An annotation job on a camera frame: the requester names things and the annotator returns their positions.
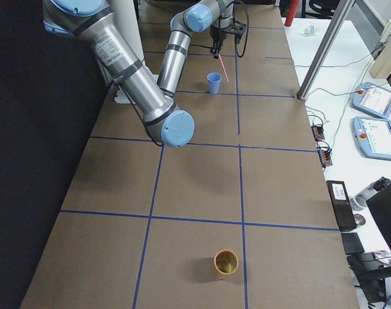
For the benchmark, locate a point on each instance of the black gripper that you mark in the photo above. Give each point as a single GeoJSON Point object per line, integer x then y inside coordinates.
{"type": "Point", "coordinates": [216, 35]}

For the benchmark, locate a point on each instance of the white blue tube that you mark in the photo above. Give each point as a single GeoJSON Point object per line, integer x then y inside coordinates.
{"type": "Point", "coordinates": [309, 30]}

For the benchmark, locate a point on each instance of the teach pendant tablet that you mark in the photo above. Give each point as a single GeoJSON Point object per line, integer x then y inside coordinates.
{"type": "Point", "coordinates": [373, 100]}
{"type": "Point", "coordinates": [373, 137]}

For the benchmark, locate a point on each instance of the orange connector board near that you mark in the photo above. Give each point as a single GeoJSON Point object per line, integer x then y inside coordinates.
{"type": "Point", "coordinates": [324, 152]}

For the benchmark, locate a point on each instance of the white pedestal column base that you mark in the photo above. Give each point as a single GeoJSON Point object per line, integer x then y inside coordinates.
{"type": "Point", "coordinates": [128, 70]}

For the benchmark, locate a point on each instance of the far teach pendant tablet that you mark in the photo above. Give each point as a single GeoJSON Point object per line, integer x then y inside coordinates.
{"type": "Point", "coordinates": [373, 100]}

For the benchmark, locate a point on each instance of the orange cup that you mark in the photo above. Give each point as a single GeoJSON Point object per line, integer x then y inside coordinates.
{"type": "Point", "coordinates": [225, 263]}

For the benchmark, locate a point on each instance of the orange connector board far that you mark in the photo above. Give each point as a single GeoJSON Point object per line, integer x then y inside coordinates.
{"type": "Point", "coordinates": [318, 132]}

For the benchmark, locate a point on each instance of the aluminium frame post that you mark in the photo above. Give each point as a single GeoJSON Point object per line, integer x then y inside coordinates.
{"type": "Point", "coordinates": [332, 31]}

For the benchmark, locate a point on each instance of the silver round can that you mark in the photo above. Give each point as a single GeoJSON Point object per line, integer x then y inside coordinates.
{"type": "Point", "coordinates": [359, 220]}

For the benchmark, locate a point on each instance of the orange connector board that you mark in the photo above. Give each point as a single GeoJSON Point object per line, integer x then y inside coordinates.
{"type": "Point", "coordinates": [324, 152]}
{"type": "Point", "coordinates": [318, 132]}

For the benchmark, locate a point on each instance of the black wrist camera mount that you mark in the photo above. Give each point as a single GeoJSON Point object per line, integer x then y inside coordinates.
{"type": "Point", "coordinates": [239, 28]}

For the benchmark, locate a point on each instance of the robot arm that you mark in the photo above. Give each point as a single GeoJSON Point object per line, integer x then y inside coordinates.
{"type": "Point", "coordinates": [88, 22]}

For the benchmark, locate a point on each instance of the black monitor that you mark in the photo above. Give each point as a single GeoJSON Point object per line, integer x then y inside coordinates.
{"type": "Point", "coordinates": [380, 208]}

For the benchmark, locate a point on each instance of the near teach pendant tablet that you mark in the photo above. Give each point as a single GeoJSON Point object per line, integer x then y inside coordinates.
{"type": "Point", "coordinates": [373, 137]}

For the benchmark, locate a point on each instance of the blue ribbed plastic cup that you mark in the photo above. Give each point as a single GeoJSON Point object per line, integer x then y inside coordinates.
{"type": "Point", "coordinates": [214, 81]}

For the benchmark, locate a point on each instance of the black box with label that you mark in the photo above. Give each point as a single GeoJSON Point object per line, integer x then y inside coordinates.
{"type": "Point", "coordinates": [341, 205]}

